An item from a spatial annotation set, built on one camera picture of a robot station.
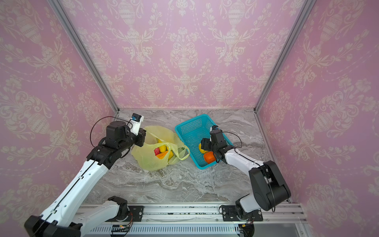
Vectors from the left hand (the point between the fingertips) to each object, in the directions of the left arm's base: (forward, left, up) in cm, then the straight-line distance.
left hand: (146, 129), depth 74 cm
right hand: (+6, -32, -18) cm, 37 cm away
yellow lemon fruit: (+1, -30, -20) cm, 36 cm away
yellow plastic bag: (-8, +2, -14) cm, 16 cm away
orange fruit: (-4, -34, -21) cm, 40 cm away
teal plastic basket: (+17, -23, -27) cm, 39 cm away
